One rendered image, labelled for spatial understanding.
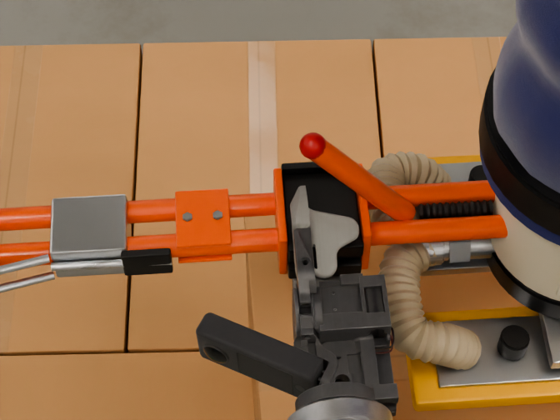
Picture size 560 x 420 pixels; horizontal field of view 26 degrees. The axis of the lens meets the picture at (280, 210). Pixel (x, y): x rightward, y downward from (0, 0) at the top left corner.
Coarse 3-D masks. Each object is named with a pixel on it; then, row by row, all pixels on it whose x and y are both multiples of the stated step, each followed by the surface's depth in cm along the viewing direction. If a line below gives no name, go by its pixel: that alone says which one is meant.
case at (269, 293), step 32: (256, 224) 142; (256, 256) 139; (256, 288) 137; (288, 288) 137; (448, 288) 137; (480, 288) 137; (256, 320) 134; (288, 320) 134; (256, 384) 139; (256, 416) 155; (288, 416) 128; (416, 416) 128; (448, 416) 128; (480, 416) 128; (512, 416) 128; (544, 416) 128
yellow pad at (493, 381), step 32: (448, 320) 120; (480, 320) 120; (512, 320) 120; (512, 352) 116; (544, 352) 118; (416, 384) 116; (448, 384) 116; (480, 384) 116; (512, 384) 116; (544, 384) 116
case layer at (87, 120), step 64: (0, 64) 208; (64, 64) 208; (128, 64) 208; (192, 64) 208; (256, 64) 208; (320, 64) 208; (384, 64) 208; (448, 64) 208; (0, 128) 200; (64, 128) 200; (128, 128) 200; (192, 128) 200; (256, 128) 200; (320, 128) 200; (384, 128) 200; (448, 128) 200; (0, 192) 193; (64, 192) 193; (128, 192) 193; (256, 192) 193; (0, 320) 180; (64, 320) 180; (128, 320) 184; (192, 320) 180; (0, 384) 174; (64, 384) 174; (128, 384) 174; (192, 384) 174
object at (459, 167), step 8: (440, 160) 131; (448, 160) 131; (456, 160) 131; (464, 160) 131; (472, 160) 131; (480, 160) 131; (448, 168) 130; (456, 168) 130; (464, 168) 130; (472, 168) 127; (480, 168) 127; (456, 176) 129; (464, 176) 129; (472, 176) 126; (480, 176) 126; (416, 208) 127; (416, 216) 126
